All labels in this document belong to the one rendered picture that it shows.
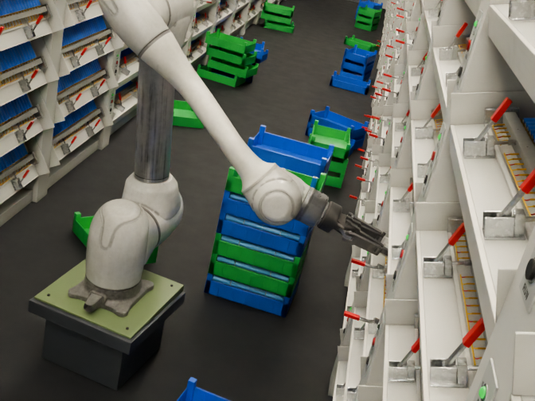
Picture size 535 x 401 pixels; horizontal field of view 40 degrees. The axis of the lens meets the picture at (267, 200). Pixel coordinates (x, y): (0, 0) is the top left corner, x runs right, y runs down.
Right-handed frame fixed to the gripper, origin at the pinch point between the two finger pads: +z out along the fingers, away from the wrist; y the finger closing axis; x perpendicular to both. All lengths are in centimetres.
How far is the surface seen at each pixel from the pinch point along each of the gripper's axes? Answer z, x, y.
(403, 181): -4.5, -12.5, 14.6
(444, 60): -14.3, -47.0, -3.1
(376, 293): -0.2, 7.6, -10.7
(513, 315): -17, -48, -119
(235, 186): -44, 28, 53
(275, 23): -95, 79, 591
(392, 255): -6.3, -10.7, -28.7
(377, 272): -0.9, 6.4, -2.0
